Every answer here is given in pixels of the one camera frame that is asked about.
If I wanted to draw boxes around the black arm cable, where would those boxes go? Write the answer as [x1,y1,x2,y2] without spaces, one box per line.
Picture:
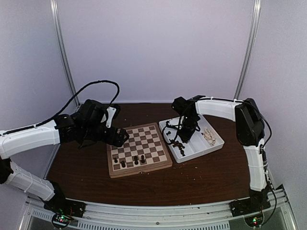
[0,80,120,137]
[161,116,183,146]

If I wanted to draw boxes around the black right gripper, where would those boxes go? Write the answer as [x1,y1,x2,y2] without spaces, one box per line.
[177,115,198,142]

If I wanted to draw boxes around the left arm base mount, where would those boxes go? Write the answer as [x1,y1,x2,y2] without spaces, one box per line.
[43,182,86,218]

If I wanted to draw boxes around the dark chess knight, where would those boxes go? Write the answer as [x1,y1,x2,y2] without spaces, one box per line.
[172,140,185,149]

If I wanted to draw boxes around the aluminium frame post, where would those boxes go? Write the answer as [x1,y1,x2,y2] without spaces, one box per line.
[50,0,76,95]
[233,0,262,99]

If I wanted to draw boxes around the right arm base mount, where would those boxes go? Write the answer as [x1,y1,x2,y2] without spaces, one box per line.
[229,189,271,217]

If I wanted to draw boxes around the left aluminium frame post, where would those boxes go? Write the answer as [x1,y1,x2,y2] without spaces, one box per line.
[50,0,76,95]

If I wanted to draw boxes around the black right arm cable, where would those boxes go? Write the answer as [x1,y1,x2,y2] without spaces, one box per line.
[161,116,183,146]

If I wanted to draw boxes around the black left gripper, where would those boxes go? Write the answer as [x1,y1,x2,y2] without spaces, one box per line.
[82,124,129,147]

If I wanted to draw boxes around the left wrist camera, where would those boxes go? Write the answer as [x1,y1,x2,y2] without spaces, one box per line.
[101,104,120,128]

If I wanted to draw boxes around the wooden chess board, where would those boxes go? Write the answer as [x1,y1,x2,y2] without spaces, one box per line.
[106,123,173,178]

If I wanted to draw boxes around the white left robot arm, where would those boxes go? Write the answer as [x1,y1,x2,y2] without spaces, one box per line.
[0,100,129,213]

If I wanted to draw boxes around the aluminium front rail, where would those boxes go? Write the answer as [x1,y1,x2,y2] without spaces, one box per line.
[17,189,298,230]

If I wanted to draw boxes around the white plastic divided tray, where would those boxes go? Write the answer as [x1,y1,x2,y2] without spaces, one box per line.
[159,115,224,163]

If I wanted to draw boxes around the right aluminium frame post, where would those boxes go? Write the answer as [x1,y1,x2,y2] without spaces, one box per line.
[233,0,262,99]

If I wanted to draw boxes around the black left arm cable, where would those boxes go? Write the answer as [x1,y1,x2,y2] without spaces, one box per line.
[0,80,120,137]

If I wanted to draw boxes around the pile of white chess pieces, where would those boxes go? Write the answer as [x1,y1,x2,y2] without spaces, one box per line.
[202,128,216,146]

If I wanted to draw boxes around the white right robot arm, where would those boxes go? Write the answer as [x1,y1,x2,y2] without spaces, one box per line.
[172,95,269,212]

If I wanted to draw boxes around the dark chess rook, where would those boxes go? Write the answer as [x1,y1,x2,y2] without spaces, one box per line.
[134,156,139,165]

